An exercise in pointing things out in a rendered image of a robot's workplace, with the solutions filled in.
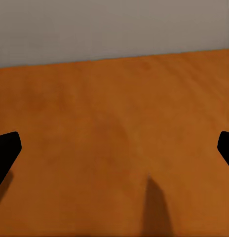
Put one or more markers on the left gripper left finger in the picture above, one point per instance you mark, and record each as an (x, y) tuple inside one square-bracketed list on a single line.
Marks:
[(10, 148)]

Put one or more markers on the cabinet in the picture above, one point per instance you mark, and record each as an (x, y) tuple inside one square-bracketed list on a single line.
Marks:
[(123, 147)]

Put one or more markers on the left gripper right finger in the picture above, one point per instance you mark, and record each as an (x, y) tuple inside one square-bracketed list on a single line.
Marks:
[(223, 145)]

